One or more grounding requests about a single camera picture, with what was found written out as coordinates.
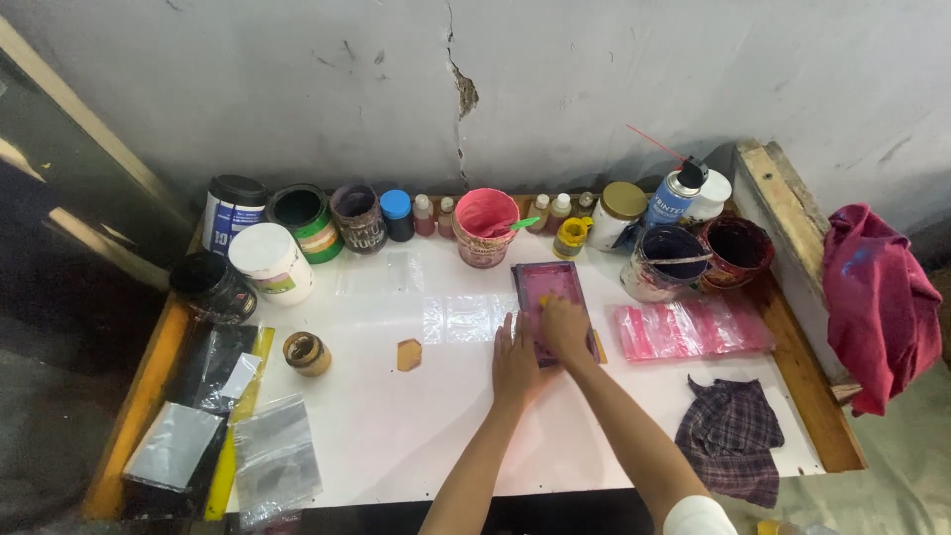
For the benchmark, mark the person's left fingers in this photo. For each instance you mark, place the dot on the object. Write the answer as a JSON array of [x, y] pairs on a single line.
[[510, 338]]

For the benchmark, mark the pink screen printing frame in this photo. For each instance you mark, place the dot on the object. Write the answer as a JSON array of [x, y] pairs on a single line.
[[541, 279]]

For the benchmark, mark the wooden plank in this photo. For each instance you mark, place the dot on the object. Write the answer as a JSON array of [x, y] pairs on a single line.
[[780, 223]]

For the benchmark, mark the white round container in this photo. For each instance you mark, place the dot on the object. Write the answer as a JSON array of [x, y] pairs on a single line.
[[713, 197]]

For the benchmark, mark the person's right hand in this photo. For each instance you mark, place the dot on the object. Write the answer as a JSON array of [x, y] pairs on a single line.
[[568, 331]]

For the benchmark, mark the black-lid white blue jar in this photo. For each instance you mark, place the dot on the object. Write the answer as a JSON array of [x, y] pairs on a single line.
[[227, 215]]

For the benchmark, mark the blue-lid black bottle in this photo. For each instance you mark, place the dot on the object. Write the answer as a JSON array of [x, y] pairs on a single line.
[[397, 215]]

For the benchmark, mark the dark red ink tub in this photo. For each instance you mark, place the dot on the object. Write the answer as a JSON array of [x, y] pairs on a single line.
[[735, 256]]

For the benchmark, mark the pink ink tub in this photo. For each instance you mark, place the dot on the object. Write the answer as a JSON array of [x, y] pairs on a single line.
[[483, 245]]

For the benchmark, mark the small dark dye bottle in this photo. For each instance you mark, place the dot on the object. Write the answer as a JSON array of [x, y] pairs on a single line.
[[585, 203]]

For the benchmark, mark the person's left hand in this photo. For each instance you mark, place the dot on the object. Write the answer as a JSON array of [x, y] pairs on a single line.
[[515, 371]]

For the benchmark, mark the black ink jar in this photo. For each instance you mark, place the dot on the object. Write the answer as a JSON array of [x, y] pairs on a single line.
[[212, 290]]

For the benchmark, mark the black sheet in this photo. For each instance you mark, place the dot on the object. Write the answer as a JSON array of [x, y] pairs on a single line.
[[200, 357]]

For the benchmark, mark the wooden framed panel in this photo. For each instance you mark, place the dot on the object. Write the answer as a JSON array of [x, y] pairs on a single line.
[[82, 156]]

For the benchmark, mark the red cloth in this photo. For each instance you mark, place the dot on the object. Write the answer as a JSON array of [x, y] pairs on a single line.
[[880, 312]]

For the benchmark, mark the clear plastic bag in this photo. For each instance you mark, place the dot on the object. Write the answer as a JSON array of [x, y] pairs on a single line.
[[468, 319], [230, 371], [379, 273], [275, 457]]

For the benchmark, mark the green plastic spatula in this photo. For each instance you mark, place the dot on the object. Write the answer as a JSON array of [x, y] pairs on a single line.
[[520, 224]]

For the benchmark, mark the pile of pink plastic bags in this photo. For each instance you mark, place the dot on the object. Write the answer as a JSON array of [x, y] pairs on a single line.
[[691, 331]]

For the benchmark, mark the brown jar lid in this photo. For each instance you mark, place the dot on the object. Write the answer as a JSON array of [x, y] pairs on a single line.
[[409, 355]]

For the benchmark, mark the small yellow jar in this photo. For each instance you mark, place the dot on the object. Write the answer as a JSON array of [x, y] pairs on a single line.
[[570, 238]]

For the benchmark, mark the dark blue ink tub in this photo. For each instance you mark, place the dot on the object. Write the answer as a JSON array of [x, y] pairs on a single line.
[[654, 279]]

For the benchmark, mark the blue spray can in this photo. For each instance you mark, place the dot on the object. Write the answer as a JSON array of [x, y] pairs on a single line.
[[669, 200]]

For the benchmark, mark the small brown dye bottle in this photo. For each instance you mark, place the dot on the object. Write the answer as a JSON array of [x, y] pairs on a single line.
[[539, 212], [560, 212]]

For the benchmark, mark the small red dye bottle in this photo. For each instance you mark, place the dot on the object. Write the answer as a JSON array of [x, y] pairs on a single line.
[[446, 219], [423, 217]]

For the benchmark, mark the green open ink can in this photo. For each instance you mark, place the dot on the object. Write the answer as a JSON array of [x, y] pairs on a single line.
[[316, 234]]

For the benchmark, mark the yellow card piece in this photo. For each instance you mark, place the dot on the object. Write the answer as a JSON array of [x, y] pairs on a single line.
[[600, 349]]

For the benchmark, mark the purple stained open tub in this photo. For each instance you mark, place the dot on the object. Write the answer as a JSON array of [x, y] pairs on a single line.
[[362, 223]]

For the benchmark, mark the white plastic jar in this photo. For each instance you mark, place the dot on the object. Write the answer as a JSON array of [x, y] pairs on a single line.
[[271, 264]]

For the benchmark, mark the gold-lid white jar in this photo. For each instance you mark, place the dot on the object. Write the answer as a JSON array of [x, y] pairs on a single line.
[[613, 219]]

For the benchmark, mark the yellow plastic strip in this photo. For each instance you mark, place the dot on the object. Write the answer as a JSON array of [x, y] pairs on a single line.
[[241, 416]]

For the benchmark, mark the silver foil pouch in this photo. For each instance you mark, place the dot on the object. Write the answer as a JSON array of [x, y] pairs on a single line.
[[174, 446]]

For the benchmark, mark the stained stir stick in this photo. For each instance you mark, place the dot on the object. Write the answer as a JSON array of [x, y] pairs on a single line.
[[683, 259]]

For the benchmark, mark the person's right fingers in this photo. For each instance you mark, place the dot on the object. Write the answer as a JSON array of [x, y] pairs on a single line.
[[561, 308]]

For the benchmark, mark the white shirt sleeve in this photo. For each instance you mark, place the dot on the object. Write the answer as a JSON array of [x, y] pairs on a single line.
[[698, 518]]

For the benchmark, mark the plaid cloth rag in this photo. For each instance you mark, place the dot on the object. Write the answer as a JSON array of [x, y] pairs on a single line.
[[732, 438]]

